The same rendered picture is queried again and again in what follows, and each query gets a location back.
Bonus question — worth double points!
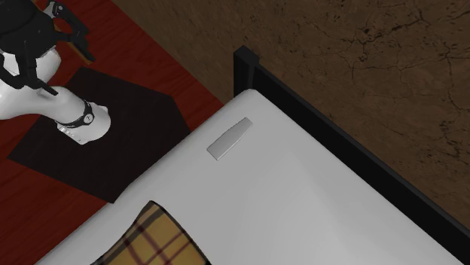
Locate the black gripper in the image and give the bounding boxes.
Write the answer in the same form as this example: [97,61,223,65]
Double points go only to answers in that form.
[0,0,97,97]

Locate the dark robot stand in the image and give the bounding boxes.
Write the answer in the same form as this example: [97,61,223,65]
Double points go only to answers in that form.
[7,65,192,204]

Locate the grey remote control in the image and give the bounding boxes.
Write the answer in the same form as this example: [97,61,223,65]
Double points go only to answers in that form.
[206,117,255,162]

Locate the tan plaid pillow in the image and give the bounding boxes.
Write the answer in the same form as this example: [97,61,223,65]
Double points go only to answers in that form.
[90,200,212,265]

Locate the white bed with black frame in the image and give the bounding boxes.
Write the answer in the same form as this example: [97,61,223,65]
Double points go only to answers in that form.
[35,44,470,265]

